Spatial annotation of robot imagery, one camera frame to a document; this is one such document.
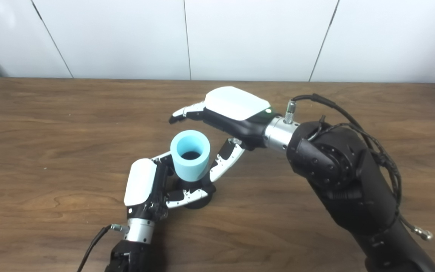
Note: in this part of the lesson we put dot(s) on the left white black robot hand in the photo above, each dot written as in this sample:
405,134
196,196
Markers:
140,181

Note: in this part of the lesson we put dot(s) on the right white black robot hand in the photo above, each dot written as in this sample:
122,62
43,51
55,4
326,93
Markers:
236,102

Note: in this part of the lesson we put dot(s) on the black flared nozzle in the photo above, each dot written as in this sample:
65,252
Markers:
196,204

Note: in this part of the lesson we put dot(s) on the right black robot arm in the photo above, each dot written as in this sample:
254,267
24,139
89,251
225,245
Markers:
346,177

